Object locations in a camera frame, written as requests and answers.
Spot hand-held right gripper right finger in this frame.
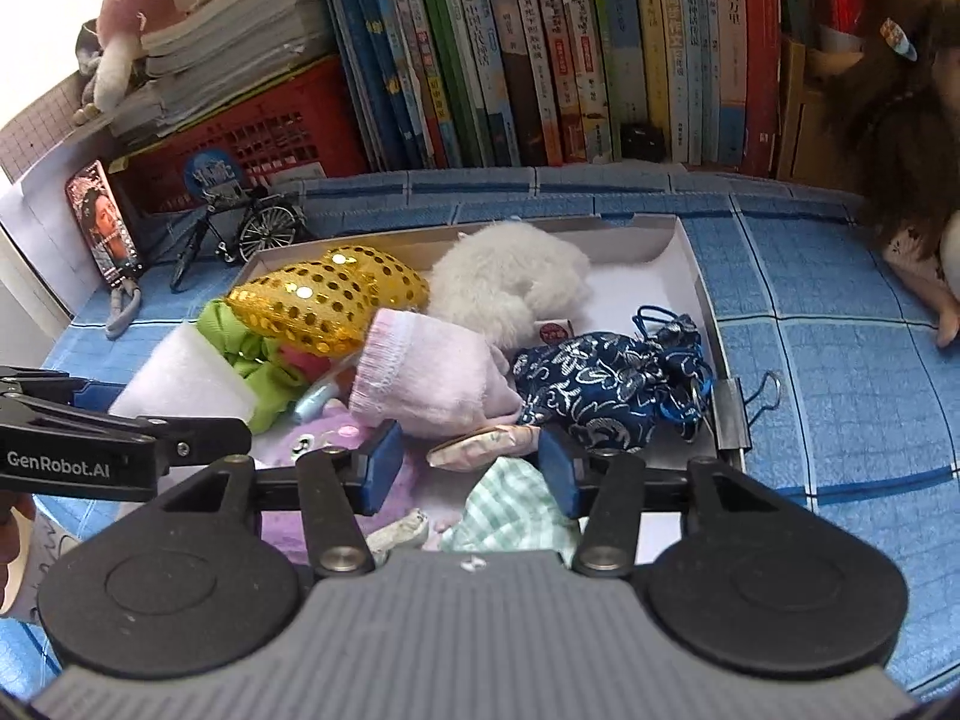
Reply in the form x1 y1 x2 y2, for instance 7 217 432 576
537 427 797 579

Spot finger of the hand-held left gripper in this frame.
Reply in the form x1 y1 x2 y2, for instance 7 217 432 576
0 366 126 415
0 392 253 467

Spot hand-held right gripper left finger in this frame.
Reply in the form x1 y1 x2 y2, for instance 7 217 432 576
156 420 407 579

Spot rag doll green striped dress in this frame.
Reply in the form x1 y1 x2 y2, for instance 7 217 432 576
366 422 584 565

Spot white foam block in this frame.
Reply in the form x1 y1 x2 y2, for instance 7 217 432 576
107 325 261 437

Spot purple plush toy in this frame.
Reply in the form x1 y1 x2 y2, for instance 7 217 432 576
257 396 422 542

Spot green scrunchie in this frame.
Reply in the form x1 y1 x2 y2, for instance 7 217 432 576
195 297 302 434

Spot dark blue floral pouch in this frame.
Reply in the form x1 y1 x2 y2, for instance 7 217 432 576
512 304 715 456

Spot red scrunchie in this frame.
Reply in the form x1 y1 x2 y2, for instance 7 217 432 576
280 343 336 385

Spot gold sequin heart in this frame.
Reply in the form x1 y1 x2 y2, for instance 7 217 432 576
223 244 431 359

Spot white furry plush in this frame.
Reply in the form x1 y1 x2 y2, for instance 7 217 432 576
430 220 595 351

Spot white cardboard box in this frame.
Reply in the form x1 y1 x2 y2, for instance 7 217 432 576
238 212 752 565

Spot white paper sheets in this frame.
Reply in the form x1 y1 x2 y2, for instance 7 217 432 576
0 148 100 325

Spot portrait picture card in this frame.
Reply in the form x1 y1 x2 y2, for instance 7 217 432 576
64 157 145 291

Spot black binder clip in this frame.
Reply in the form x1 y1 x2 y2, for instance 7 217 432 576
707 370 782 456

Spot black miniature bicycle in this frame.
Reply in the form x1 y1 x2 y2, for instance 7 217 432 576
169 190 310 293

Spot grid cutting mat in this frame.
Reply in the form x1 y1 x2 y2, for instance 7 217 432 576
0 70 92 182

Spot grey plush toy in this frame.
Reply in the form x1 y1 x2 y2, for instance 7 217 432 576
73 21 107 122

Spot red plastic basket with sticker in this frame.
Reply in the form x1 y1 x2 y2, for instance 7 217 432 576
111 55 370 216

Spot small black object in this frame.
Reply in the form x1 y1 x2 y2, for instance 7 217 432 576
619 121 670 164

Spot stack of flat books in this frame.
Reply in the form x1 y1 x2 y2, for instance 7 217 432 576
111 0 340 152

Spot pink and white plush toy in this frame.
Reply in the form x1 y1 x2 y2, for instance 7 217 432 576
92 0 209 115

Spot brown cardboard piece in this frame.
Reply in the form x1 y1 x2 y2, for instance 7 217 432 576
775 36 835 182

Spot row of upright books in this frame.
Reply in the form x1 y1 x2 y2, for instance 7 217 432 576
313 0 790 175

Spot brown-haired doll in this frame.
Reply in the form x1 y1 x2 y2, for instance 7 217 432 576
823 0 960 351

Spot red can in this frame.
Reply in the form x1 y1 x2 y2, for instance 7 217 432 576
812 0 880 55

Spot grey lanyard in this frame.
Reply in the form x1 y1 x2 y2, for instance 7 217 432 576
103 280 145 340

